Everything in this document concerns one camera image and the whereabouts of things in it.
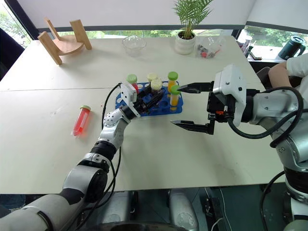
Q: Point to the silver rounded robot leg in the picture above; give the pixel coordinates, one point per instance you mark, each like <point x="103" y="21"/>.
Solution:
<point x="181" y="211"/>
<point x="118" y="209"/>

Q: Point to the wooden curved stand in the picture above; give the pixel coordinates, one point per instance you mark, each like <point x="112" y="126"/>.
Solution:
<point x="67" y="47"/>

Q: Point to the person's white sleeve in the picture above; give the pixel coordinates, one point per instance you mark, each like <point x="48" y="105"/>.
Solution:
<point x="298" y="65"/>

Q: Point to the black box under table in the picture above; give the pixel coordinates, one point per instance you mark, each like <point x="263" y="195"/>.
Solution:
<point x="213" y="204"/>

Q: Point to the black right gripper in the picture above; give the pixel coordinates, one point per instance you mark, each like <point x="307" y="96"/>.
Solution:
<point x="217" y="108"/>

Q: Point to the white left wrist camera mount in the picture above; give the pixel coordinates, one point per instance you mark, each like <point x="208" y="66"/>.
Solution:
<point x="127" y="96"/>

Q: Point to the yellow tube with green cap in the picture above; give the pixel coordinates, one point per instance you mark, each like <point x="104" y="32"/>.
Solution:
<point x="174" y="101"/>

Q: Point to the clear plastic bag with parts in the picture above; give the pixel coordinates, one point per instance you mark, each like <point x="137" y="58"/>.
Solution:
<point x="209" y="44"/>

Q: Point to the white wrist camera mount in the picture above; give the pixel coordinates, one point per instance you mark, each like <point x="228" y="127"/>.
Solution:
<point x="231" y="81"/>
<point x="127" y="96"/>

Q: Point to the blue test tube rack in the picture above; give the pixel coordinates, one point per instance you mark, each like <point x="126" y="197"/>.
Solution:
<point x="166" y="106"/>

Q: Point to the orange tube with green cap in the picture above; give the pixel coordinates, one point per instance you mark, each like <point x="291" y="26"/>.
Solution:
<point x="172" y="76"/>

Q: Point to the person's bare forearm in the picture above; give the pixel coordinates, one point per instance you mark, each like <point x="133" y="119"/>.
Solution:
<point x="278" y="75"/>

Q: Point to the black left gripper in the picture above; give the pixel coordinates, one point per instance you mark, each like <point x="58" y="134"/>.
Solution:
<point x="142" y="106"/>

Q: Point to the tube with white cap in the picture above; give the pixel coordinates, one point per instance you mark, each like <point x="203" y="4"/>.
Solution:
<point x="156" y="84"/>
<point x="152" y="76"/>

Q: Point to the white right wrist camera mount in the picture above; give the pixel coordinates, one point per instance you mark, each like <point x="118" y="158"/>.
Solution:
<point x="231" y="81"/>

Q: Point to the clear glass bowl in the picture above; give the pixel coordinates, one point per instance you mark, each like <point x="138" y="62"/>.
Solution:
<point x="134" y="45"/>

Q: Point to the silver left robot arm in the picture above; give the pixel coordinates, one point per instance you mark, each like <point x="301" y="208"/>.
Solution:
<point x="113" y="134"/>

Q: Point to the red tube with green cap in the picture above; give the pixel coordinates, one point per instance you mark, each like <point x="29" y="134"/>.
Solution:
<point x="81" y="120"/>
<point x="132" y="78"/>

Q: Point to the pink and white tube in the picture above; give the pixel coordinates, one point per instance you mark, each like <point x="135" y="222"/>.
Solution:
<point x="246" y="45"/>

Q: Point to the dark green mug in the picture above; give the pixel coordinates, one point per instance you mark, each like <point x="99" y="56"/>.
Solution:
<point x="290" y="49"/>

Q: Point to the potted palm in white pot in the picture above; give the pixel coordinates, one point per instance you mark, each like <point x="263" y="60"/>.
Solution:
<point x="184" y="45"/>

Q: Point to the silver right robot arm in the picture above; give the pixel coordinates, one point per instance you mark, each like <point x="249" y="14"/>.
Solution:
<point x="272" y="106"/>

